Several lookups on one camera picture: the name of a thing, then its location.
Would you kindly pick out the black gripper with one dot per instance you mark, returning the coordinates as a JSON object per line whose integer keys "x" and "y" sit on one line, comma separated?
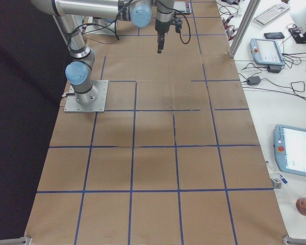
{"x": 161, "y": 27}

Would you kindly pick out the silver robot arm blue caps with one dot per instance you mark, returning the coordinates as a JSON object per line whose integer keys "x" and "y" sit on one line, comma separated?
{"x": 78, "y": 73}

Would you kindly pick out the silver digital kitchen scale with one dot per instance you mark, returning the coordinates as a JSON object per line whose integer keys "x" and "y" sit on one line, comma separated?
{"x": 183, "y": 7}

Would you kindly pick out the white computer keyboard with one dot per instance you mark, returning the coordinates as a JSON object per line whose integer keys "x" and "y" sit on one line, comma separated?
{"x": 271, "y": 14}

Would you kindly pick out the black power adapter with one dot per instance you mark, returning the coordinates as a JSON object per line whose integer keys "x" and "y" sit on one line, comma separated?
{"x": 253, "y": 80}

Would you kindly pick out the upper teach pendant tablet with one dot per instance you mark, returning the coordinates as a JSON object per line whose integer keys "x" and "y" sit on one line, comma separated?
{"x": 266, "y": 52}

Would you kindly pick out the teach pendant tablet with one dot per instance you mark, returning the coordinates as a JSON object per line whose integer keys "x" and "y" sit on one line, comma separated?
{"x": 290, "y": 149}
{"x": 266, "y": 52}

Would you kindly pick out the black smartphone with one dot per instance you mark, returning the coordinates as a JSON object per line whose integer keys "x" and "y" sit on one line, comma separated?
{"x": 274, "y": 35}

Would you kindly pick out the brown paper table cover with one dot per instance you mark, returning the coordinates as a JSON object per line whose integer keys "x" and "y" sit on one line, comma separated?
{"x": 174, "y": 159}

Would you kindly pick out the lower teach pendant tablet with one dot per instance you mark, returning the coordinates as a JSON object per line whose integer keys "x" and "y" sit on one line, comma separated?
{"x": 290, "y": 149}

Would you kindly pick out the right corner metal clamp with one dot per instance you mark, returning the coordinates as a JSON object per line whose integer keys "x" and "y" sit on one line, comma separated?
{"x": 290, "y": 240}

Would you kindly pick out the corner metal clamp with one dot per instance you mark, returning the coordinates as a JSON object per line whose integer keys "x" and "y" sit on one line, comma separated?
{"x": 290, "y": 240}
{"x": 16, "y": 241}

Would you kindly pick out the left corner metal clamp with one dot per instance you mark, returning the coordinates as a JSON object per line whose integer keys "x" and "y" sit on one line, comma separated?
{"x": 16, "y": 241}

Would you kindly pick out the aluminium frame post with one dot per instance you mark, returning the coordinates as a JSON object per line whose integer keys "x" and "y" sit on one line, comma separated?
{"x": 247, "y": 17}

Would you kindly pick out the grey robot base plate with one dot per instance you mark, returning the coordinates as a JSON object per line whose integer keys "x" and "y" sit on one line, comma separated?
{"x": 92, "y": 101}

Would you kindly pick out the small grey metal bracket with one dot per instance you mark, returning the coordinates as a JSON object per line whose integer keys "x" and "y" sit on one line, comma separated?
{"x": 276, "y": 183}

